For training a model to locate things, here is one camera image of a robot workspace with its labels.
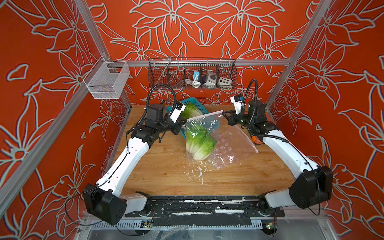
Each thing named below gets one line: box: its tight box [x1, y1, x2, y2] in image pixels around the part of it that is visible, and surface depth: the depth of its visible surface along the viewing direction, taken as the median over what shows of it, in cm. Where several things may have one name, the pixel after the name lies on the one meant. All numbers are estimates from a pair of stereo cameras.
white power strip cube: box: [219, 76, 233, 90], surface depth 96 cm
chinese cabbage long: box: [192, 135, 217, 161], surface depth 85 cm
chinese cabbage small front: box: [185, 124, 215, 160], surface depth 81 cm
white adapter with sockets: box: [205, 71, 217, 86], surface depth 93 cm
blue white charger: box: [193, 71, 200, 81], surface depth 85 cm
